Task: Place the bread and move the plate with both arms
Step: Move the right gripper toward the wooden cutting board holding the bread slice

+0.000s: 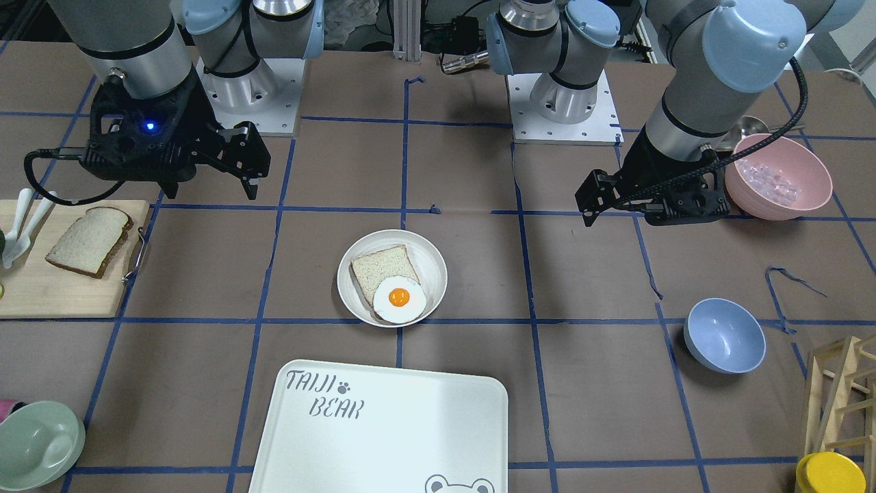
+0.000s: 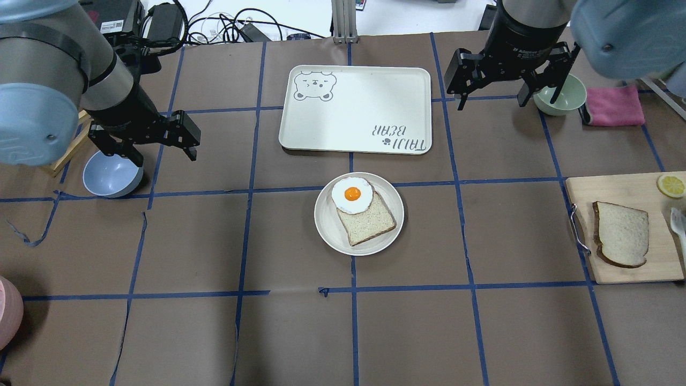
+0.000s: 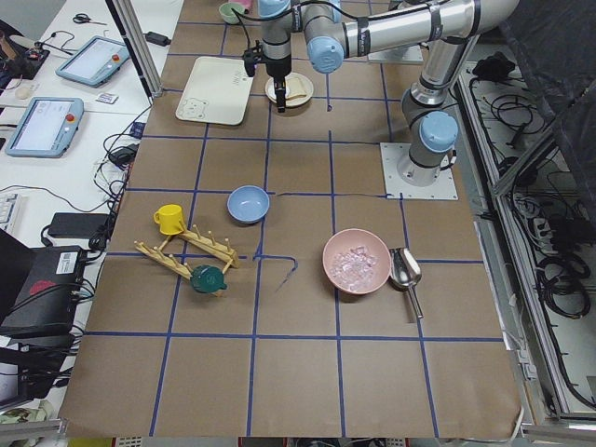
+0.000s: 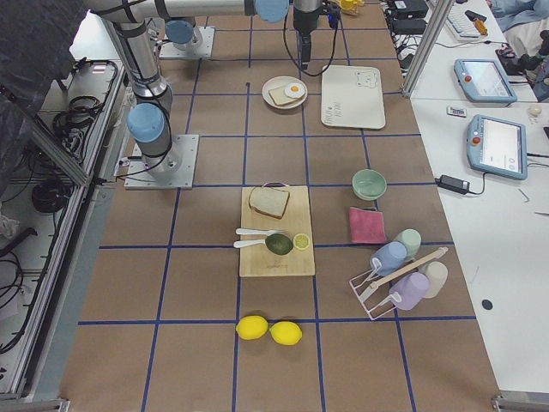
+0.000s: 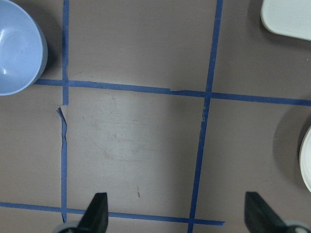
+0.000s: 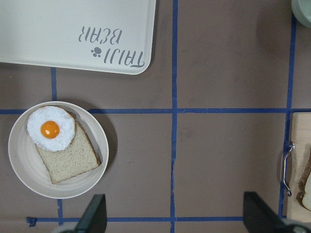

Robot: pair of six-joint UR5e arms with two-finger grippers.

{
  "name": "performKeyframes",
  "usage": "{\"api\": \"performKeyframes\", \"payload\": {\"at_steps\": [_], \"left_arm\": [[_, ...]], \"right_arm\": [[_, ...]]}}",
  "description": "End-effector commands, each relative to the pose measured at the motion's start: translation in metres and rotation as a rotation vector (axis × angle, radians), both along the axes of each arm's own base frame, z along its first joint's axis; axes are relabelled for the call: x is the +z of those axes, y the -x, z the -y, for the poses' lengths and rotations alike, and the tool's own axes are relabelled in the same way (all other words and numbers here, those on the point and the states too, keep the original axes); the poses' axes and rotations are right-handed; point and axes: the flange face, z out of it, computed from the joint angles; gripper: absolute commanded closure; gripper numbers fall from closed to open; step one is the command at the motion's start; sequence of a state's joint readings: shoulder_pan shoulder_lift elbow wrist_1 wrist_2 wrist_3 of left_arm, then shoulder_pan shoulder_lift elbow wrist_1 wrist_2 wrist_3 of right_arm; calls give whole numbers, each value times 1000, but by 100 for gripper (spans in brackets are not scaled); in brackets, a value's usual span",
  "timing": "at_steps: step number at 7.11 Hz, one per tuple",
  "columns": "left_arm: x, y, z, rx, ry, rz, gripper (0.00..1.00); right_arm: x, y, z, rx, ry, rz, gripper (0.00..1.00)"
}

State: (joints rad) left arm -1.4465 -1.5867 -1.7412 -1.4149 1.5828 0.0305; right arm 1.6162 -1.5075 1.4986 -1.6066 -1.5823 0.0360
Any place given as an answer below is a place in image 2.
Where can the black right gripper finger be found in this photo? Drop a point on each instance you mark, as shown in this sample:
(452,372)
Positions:
(566,93)
(462,97)

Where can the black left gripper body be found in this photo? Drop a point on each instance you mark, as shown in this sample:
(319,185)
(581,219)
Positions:
(127,109)

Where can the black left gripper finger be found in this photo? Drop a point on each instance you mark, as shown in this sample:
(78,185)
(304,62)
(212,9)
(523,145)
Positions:
(129,152)
(192,153)

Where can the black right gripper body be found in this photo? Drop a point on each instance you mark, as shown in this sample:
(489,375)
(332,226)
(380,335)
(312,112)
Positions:
(528,33)

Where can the white round plate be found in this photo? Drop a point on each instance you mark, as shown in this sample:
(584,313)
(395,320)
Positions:
(332,231)

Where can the white bread slice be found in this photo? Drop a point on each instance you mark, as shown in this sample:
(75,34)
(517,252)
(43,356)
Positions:
(622,234)

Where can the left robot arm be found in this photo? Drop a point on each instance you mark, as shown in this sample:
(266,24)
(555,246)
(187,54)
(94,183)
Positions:
(61,57)

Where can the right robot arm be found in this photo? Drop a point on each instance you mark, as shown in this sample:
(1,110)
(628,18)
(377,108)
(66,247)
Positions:
(538,42)

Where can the bottom bread slice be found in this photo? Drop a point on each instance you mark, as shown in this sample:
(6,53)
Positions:
(375,221)

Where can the green bowl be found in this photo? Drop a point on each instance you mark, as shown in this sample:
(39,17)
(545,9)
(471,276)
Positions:
(543,100)

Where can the blue bowl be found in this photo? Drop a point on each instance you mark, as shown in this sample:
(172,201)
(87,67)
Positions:
(111,177)

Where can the wooden rack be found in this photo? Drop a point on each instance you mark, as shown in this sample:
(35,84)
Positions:
(79,140)

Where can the pink cloth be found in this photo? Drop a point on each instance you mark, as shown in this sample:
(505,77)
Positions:
(612,107)

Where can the cream bear serving tray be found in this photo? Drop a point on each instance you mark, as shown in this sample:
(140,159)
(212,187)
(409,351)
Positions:
(367,109)

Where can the black power adapter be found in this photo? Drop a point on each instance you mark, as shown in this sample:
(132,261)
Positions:
(164,23)

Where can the fried egg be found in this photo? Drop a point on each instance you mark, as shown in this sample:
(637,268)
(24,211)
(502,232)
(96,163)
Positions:
(352,195)

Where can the lemon slice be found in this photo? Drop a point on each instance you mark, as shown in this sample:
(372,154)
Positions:
(671,186)

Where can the white plastic fork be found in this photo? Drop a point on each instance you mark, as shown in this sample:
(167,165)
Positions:
(677,224)

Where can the pink bowl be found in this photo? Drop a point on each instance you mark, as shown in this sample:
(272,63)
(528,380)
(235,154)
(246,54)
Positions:
(12,311)

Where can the wooden cutting board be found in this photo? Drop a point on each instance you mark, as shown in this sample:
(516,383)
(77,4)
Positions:
(639,191)

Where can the aluminium frame post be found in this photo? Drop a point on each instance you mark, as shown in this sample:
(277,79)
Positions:
(344,21)

